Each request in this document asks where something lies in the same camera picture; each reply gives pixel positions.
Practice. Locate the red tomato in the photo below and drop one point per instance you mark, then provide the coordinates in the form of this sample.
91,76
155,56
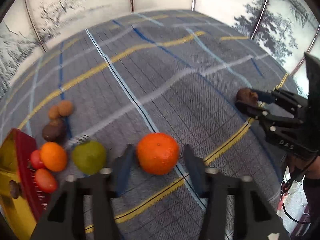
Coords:
45,181
36,161

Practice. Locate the person right hand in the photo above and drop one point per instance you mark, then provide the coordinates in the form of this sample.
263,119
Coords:
312,172

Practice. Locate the red gold toffee tin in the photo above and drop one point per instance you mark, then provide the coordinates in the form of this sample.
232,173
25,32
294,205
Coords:
22,213

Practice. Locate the dark mangosteen with calyx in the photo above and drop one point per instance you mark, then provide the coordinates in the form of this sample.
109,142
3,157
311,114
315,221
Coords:
55,131

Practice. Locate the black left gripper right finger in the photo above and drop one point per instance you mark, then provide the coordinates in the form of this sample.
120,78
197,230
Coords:
254,217

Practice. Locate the orange mandarin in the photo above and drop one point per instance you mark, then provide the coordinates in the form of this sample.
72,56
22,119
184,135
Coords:
53,156
157,153

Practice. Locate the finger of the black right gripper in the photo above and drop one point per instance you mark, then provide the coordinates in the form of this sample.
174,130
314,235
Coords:
264,116
283,98

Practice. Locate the dark brown passion fruit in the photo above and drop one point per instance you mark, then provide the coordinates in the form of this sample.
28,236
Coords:
247,96

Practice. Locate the grey plaid tablecloth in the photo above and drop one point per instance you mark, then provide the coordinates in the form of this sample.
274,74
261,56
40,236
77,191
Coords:
175,72

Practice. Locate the green tomato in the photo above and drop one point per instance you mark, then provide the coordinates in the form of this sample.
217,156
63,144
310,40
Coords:
89,157

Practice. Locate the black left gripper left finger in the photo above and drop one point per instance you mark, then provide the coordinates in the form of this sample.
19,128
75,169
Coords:
64,216

